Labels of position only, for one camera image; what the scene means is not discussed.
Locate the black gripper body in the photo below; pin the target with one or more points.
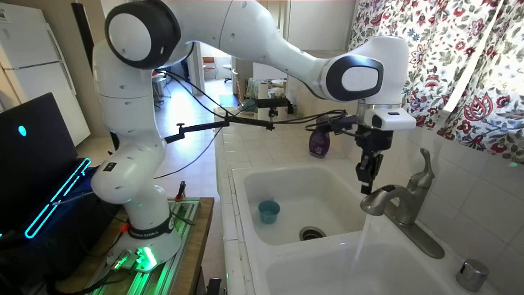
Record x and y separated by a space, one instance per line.
371 142

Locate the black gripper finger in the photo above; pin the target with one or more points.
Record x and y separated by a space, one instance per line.
362 175
375 163

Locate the grey metal kitchen faucet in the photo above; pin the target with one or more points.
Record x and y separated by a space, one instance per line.
401 208

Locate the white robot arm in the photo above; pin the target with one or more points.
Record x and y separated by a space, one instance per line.
145 36

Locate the purple soap bottle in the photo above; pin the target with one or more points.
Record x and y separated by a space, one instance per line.
319 144

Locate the sink drain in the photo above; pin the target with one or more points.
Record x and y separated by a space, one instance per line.
311 234

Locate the white double basin sink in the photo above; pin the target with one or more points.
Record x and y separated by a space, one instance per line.
360 255

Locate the blue cup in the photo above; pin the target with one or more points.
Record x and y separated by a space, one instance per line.
268 213

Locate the floral red curtain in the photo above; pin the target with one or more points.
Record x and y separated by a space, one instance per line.
465 67

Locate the chrome sink cap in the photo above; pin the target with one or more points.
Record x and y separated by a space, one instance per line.
471 275

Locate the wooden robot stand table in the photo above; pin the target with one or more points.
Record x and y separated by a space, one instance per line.
144 270

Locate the black laptop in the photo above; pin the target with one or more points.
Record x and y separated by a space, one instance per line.
44 185

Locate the white refrigerator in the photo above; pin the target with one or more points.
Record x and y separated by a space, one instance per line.
31 65

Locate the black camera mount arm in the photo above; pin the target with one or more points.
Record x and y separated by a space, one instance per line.
222 124

